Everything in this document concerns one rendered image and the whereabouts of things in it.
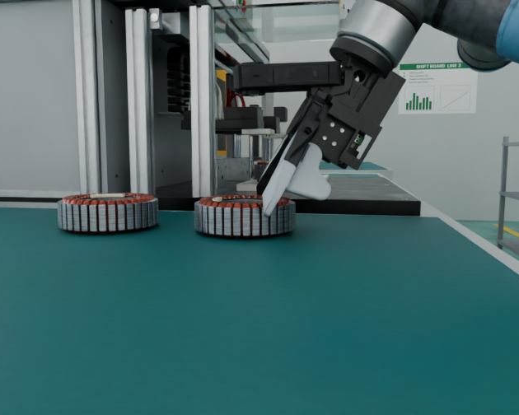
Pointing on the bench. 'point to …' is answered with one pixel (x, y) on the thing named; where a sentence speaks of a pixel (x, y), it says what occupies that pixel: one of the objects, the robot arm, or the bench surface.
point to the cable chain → (177, 57)
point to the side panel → (39, 103)
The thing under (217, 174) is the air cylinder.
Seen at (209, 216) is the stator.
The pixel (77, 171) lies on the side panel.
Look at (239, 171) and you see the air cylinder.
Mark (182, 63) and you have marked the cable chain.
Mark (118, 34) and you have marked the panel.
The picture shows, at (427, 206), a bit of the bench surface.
